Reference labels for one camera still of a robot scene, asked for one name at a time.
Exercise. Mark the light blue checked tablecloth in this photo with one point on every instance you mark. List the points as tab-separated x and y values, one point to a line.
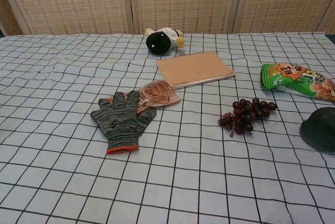
78	177

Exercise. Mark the dark red grape bunch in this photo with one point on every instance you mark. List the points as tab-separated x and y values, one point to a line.
244	115

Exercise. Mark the green orange snack bag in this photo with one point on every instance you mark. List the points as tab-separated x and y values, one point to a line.
295	80

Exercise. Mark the black and white plush toy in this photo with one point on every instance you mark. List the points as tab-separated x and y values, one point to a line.
157	41

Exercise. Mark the black round object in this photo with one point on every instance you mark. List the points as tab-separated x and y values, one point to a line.
322	124
314	147

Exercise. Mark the brown snack packet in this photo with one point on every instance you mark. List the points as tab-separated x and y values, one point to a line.
159	94

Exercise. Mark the grey knitted work glove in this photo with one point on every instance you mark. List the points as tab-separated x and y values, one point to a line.
120	124

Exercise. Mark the brown spiral notebook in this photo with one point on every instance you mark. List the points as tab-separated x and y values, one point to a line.
195	68

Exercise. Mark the woven bamboo screen panel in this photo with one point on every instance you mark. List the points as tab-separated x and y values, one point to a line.
285	1
328	23
185	1
73	1
6	17

